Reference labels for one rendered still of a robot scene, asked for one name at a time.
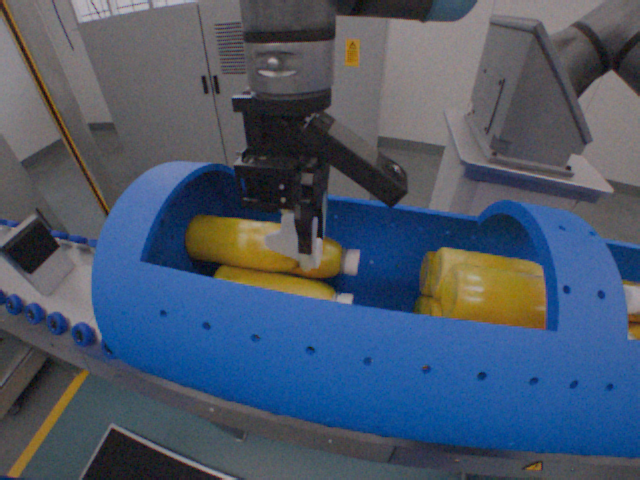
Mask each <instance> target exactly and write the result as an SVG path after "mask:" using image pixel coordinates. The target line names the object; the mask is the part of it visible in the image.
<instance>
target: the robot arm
mask: <svg viewBox="0 0 640 480"><path fill-rule="evenodd" d="M238 1H239V10H240V19H241V28H242V36H243V45H244V54H245V63H246V72H247V81H248V87H247V88H246V89H244V91H242V94H241V95H235V96H233V97H232V98H231V100H232V106H233V112H242V116H243V123H244V130H245V137H246V144H247V146H246V147H245V148H244V149H243V150H242V151H241V152H240V158H239V159H238V160H237V161H236V162H235V163H234V164H233V166H234V171H235V176H236V181H237V186H238V191H239V196H240V201H241V206H242V208H248V209H256V210H259V212H267V213H275V214H277V213H278V211H279V209H280V211H281V213H282V214H283V216H282V218H281V229H280V230H278V231H275V232H272V233H269V234H267V235H266V236H265V238H264V242H265V245H266V246H267V248H269V249H270V250H272V251H275V252H277V253H280V254H283V255H285V256H288V257H291V258H293V259H296V260H297V261H298V262H299V263H300V266H301V269H302V270H303V272H307V273H308V272H309V271H310V270H311V269H312V268H313V267H314V265H315V264H316V261H317V258H316V250H317V243H316V238H320V239H322V240H323V238H324V230H325V221H326V208H327V199H328V181H329V174H330V165H331V166H333V167H334V168H335V169H337V170H338V171H340V172H341V173H343V174H344V175H345V176H347V177H348V178H350V179H351V180H352V181H354V182H355V183H357V184H358V185H359V186H361V187H362V188H364V189H365V190H366V191H368V192H369V193H371V194H372V195H373V196H375V197H376V198H377V199H379V200H380V201H381V202H383V203H384V204H386V205H387V206H388V207H390V208H392V207H394V206H395V205H396V204H397V203H398V202H399V201H400V200H401V199H402V198H403V197H405V196H406V195H407V194H408V176H407V172H406V171H405V170H404V169H403V168H402V167H401V166H400V165H399V164H397V163H396V162H395V161H393V160H392V159H389V158H388V157H386V156H385V155H384V154H382V153H381V152H380V151H379V150H377V149H376V148H375V147H373V146H372V145H371V144H369V143H368V142H367V141H365V140H364V139H362V138H361V137H360V136H358V135H357V134H356V133H354V132H353V131H351V130H350V129H349V128H347V127H346V126H344V125H343V124H342V123H340V122H339V121H337V120H336V119H335V118H333V117H332V116H330V115H329V114H327V113H326V112H325V111H324V110H326V109H328V108H329V107H330V106H331V103H332V89H331V86H333V85H334V79H335V37H336V30H335V29H336V16H351V17H373V18H389V19H403V20H414V21H419V22H420V23H427V22H428V21H431V22H456V21H458V20H460V19H462V18H464V17H465V16H466V15H467V14H469V13H470V11H471V10H472V9H473V8H474V7H475V5H476V4H477V2H478V0H238ZM549 37H550V39H551V41H552V43H553V45H554V47H555V49H556V51H557V53H558V56H559V58H560V60H561V62H562V64H563V66H564V69H565V71H566V73H567V75H568V78H569V80H570V82H571V85H572V87H573V89H574V92H575V94H576V97H577V99H579V98H580V97H581V95H582V94H583V93H584V92H585V91H586V90H587V89H588V88H589V87H590V86H591V84H592V83H593V82H594V81H595V80H597V79H598V78H600V77H602V76H603V75H605V74H607V73H608V72H610V71H614V72H615V73H616V74H617V75H618V76H619V77H620V78H621V79H622V80H623V81H624V82H625V83H626V84H627V85H628V86H629V87H630V88H631V89H632V90H633V91H634V92H635V93H636V94H637V95H638V96H639V98H640V0H605V1H604V2H602V3H601V4H600V5H598V6H597V7H595V8H594V9H592V10H591V11H590V12H588V13H587V14H585V15H584V16H582V17H581V18H580V19H578V20H577V21H575V22H574V23H572V24H571V25H569V26H568V27H567V28H565V29H564V30H561V31H559V32H556V33H553V34H550V35H549ZM314 113H316V114H315V115H314V116H313V118H312V119H311V120H310V121H309V122H308V121H306V119H307V117H309V118H310V117H311V116H312V115H311V114H314ZM307 122H308V125H307V126H306V128H304V126H305V124H307ZM248 155H250V156H254V157H247V156H248ZM246 157H247V159H246V160H245V161H244V159H245V158H246ZM241 178H243V179H244V184H245V190H246V195H247V198H244V193H243V188H242V183H241Z"/></svg>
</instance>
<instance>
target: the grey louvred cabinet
mask: <svg viewBox="0 0 640 480"><path fill-rule="evenodd" d="M390 23H391V19H389V18H373V17H351V16H336V29H335V30H336V37H335V79H334V85H333V86H331V89H332V103H331V106H330V107H329V108H328V109H326V110H324V111H325V112H326V113H327V114H329V115H330V116H332V117H333V118H335V119H336V120H337V121H339V122H340V123H342V124H343V125H344V126H346V127H347V128H349V129H350V130H351V131H353V132H354V133H356V134H357V135H358V136H360V137H361V138H362V139H364V140H365V141H367V142H368V143H369V144H371V145H372V146H373V147H375V148H376V149H377V142H378V134H379V125H380V117H381V108H382V99H383V90H384V81H385V71H386V62H387V52H388V42H389V33H390ZM78 25H79V26H77V27H78V30H79V33H80V36H81V38H82V41H83V44H84V47H85V49H86V52H87V55H88V57H89V60H90V63H91V65H92V68H93V71H94V73H95V76H96V79H97V81H98V84H99V87H100V89H101V92H102V95H103V97H104V100H105V102H106V105H107V107H108V110H109V113H110V115H111V118H112V120H113V123H114V125H115V128H116V130H117V133H118V135H119V138H120V140H121V143H122V145H123V147H124V150H125V152H126V155H127V157H128V159H129V162H130V164H131V167H132V169H133V171H134V174H135V176H136V178H138V177H140V176H141V175H142V174H144V173H145V172H147V171H148V170H150V169H152V168H154V167H156V166H158V165H161V164H164V163H168V162H174V161H184V162H201V163H217V164H224V165H227V166H229V167H231V168H232V169H233V170H234V166H233V164H234V163H235V162H236V161H237V160H238V159H239V158H240V152H241V151H242V150H243V149H244V148H245V147H246V146H247V144H246V137H245V130H244V123H243V116H242V112H233V106H232V100H231V98H232V97H233V96H235V95H241V94H242V91H244V89H246V88H247V87H248V81H247V72H246V63H245V54H244V45H243V36H242V28H241V19H240V10H239V1H238V0H199V1H191V2H184V3H178V4H171V5H165V6H159V7H153V8H147V9H142V10H136V11H131V12H126V13H121V14H116V15H111V16H106V17H102V18H97V19H93V20H88V21H84V22H79V23H78ZM328 195H335V196H343V197H350V198H358V199H365V200H369V197H370V193H369V192H368V191H366V190H365V189H364V188H362V187H361V186H359V185H358V184H357V183H355V182H354V181H352V180H351V179H350V178H348V177H347V176H345V175H344V174H343V173H341V172H340V171H338V170H337V169H335V168H334V167H333V166H331V165H330V174H329V181H328Z"/></svg>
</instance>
